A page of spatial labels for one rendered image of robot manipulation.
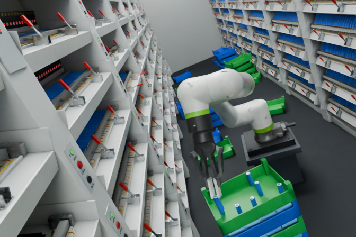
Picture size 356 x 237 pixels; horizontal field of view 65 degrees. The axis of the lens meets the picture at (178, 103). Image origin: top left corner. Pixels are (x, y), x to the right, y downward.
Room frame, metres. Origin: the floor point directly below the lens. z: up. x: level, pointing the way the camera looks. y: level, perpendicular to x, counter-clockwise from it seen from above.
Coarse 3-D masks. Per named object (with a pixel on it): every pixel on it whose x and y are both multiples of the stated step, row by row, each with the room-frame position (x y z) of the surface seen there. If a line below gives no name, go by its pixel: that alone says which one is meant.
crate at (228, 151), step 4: (224, 140) 2.15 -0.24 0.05; (228, 140) 2.13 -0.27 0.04; (220, 144) 2.15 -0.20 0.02; (224, 144) 2.15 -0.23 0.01; (228, 144) 2.13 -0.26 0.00; (224, 148) 2.10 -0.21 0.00; (228, 148) 2.08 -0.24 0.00; (232, 148) 1.95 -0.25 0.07; (216, 152) 2.09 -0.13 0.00; (224, 152) 1.96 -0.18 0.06; (228, 152) 1.96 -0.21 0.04; (232, 152) 1.95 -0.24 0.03; (216, 156) 1.96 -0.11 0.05; (224, 156) 1.96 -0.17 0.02; (228, 156) 1.96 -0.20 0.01; (200, 160) 1.98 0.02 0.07; (208, 160) 1.97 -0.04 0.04; (216, 160) 1.97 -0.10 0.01; (200, 164) 1.98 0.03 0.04; (208, 164) 1.97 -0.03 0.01
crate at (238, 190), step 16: (240, 176) 0.99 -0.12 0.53; (256, 176) 0.99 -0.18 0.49; (272, 176) 0.96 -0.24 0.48; (208, 192) 0.98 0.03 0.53; (224, 192) 0.98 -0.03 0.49; (240, 192) 0.95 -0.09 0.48; (256, 192) 0.91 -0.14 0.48; (272, 192) 0.88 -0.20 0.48; (288, 192) 0.80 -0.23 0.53; (256, 208) 0.79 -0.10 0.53; (272, 208) 0.79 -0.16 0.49; (224, 224) 0.78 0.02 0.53; (240, 224) 0.78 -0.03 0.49
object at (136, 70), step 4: (124, 68) 1.93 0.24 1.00; (128, 68) 1.93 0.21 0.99; (132, 68) 1.93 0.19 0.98; (136, 68) 1.93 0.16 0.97; (120, 72) 1.94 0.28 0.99; (124, 72) 1.93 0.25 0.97; (128, 72) 1.91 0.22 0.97; (132, 72) 1.91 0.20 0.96; (136, 72) 1.93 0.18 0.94; (140, 76) 1.90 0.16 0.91; (132, 80) 1.75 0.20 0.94; (136, 80) 1.74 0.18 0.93; (140, 80) 1.86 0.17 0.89; (132, 84) 1.66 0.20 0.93; (136, 84) 1.65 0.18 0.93; (136, 88) 1.56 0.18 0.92; (132, 92) 1.49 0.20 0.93; (136, 92) 1.54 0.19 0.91; (132, 96) 1.41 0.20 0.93; (136, 96) 1.51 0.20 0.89; (132, 100) 1.35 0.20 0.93
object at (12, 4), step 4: (0, 0) 1.11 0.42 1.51; (4, 0) 1.14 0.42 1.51; (8, 0) 1.17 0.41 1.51; (12, 0) 1.19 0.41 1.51; (16, 0) 1.23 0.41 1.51; (0, 4) 1.09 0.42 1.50; (4, 4) 1.12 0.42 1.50; (8, 4) 1.15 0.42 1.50; (12, 4) 1.17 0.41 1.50; (16, 4) 1.21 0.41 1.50; (20, 4) 1.24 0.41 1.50; (0, 8) 1.07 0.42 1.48; (4, 8) 1.10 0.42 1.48; (8, 8) 1.13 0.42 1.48; (12, 8) 1.16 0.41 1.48; (16, 8) 1.19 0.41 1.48; (20, 8) 1.22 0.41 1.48; (56, 76) 1.19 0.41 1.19
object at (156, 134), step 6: (156, 114) 1.93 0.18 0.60; (156, 120) 1.92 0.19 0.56; (162, 120) 1.91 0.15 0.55; (150, 126) 1.77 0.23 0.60; (156, 126) 1.76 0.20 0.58; (162, 126) 1.80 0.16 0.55; (150, 132) 1.67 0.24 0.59; (156, 132) 1.71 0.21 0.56; (162, 132) 1.70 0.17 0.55; (156, 138) 1.63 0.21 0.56; (162, 138) 1.62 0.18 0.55; (156, 144) 1.51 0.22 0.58; (162, 144) 1.53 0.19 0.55; (162, 150) 1.46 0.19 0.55; (162, 156) 1.32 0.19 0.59
